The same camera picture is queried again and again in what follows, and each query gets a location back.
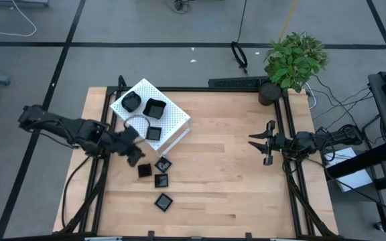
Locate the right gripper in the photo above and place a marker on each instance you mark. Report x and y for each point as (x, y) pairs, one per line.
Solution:
(275, 142)

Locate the large black wavy square plate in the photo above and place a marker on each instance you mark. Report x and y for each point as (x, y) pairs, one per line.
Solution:
(154, 108)

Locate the grey metal floor stand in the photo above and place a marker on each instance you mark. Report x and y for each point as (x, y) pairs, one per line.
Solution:
(18, 2)

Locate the black ribbed bar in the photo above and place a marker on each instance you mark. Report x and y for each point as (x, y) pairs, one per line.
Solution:
(236, 82)

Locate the green potted plant black pot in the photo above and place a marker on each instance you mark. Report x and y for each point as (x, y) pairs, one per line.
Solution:
(290, 60)

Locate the white perforated metal shelf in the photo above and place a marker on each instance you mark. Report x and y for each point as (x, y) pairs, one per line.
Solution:
(173, 117)

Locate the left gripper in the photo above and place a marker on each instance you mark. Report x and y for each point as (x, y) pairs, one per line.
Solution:
(121, 142)

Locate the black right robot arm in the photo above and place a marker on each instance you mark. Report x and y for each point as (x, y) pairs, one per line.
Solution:
(313, 140)

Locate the black teardrop shaped plate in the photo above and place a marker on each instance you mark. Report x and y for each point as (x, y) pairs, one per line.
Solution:
(131, 101)

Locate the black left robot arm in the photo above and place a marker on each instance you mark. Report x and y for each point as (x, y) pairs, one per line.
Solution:
(62, 127)

